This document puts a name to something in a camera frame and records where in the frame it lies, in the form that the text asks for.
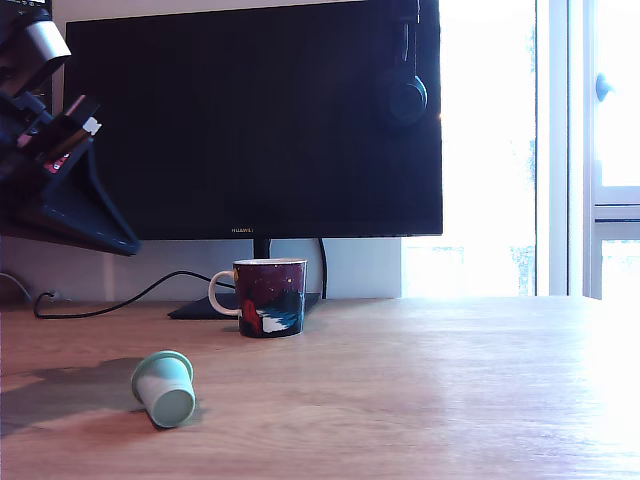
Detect mint green coffee capsule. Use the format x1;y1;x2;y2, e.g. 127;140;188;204
130;349;197;430

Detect large black monitor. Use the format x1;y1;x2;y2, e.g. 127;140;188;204
62;0;445;243

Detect dark night-scene printed mug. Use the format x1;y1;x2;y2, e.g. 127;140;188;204
207;257;308;339

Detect black monitor showing code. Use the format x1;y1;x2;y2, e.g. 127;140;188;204
0;0;54;121

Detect black headphones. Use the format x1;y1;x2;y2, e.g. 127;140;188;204
379;0;430;134

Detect pale grey cable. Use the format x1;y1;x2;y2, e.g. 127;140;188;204
0;271;34;303

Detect thin black table cable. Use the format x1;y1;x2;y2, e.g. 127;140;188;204
32;269;236;320

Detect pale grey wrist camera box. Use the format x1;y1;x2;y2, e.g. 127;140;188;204
19;7;73;99

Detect black monitor power cable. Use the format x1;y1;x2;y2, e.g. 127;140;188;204
316;237;329;300

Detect white window frame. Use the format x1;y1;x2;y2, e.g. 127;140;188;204
534;0;640;301

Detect grey window handle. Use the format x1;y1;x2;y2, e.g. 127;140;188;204
593;73;615;104

